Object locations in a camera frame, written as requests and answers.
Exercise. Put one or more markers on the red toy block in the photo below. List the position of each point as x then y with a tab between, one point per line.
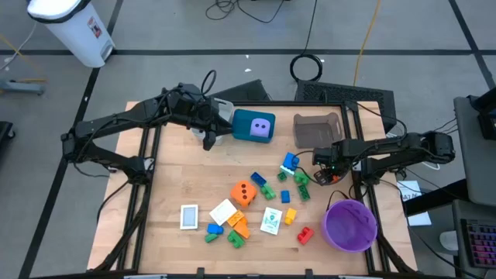
305	235

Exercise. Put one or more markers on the backlit keyboard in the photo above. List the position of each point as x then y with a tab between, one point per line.
482	242

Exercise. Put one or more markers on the purple plastic bucket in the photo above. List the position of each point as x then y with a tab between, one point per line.
348	228

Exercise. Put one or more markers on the plain orange toy block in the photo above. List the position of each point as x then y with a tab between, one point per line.
242	229

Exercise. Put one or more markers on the white-framed grey tile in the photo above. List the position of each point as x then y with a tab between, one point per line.
189	217

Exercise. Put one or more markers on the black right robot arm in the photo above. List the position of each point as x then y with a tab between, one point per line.
407	145

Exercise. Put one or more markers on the orange foam dice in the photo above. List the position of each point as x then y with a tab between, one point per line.
242	195

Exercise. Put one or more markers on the small dark green brick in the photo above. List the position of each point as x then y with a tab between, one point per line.
282	176

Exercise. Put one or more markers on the black flat panel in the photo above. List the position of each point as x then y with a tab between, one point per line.
248	93

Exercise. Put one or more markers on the grey side table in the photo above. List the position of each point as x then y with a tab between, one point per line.
476	166

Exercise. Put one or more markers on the teal playing card deck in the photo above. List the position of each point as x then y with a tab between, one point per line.
271	221

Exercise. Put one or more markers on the orange studded brick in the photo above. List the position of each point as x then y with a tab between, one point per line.
335	180

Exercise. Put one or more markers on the small green toy block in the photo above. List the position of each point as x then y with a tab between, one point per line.
211	238

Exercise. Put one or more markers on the yellow-orange studded brick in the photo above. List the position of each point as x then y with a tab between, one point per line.
235	218

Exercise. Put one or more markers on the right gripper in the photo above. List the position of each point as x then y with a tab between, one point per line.
327	157

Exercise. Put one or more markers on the dark blue studded brick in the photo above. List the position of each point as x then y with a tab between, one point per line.
258	179

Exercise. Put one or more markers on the white printed paper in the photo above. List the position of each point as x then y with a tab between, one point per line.
410	188

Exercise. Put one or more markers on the grey computer mouse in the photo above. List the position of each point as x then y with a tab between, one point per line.
449	241

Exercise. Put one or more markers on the small blue brick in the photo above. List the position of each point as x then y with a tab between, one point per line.
285	196

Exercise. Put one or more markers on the yellow toy block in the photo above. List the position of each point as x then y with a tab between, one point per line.
290	216

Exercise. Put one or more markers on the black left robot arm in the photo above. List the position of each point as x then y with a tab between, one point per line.
116	120

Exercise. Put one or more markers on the mint white brick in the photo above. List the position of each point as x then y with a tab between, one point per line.
287	170

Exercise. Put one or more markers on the black wheeled base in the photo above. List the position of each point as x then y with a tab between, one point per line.
4	133

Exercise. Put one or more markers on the large blue toy block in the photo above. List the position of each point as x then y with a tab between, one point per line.
290	159

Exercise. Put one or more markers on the grey computer desk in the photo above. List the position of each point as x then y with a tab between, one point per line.
476	209

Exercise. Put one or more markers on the dark green studded brick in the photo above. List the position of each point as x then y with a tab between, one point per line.
304	192

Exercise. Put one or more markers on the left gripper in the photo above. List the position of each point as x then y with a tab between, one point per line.
211	114

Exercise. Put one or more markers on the black perforated panel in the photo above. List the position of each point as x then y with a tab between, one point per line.
341	93

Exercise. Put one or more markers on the purple foam dice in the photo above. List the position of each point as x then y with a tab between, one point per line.
259	128

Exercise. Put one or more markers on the translucent brown plastic bin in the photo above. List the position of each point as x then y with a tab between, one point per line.
315	131

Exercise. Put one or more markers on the teal plastic bin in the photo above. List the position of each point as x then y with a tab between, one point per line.
242	128

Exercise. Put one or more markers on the grey stand base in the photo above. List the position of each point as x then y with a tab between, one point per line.
23	87

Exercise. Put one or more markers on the large green toy block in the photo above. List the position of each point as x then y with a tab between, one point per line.
235	239

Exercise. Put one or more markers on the white blank paper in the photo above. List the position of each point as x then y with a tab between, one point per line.
420	219

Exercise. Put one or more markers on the white eraser block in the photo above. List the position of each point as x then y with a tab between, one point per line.
222	212

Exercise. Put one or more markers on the black desk device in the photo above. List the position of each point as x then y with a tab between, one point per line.
488	126

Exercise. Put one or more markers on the white trash can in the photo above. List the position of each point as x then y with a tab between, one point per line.
77	35

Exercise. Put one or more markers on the black aluminium table frame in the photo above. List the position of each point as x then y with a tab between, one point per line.
286	103

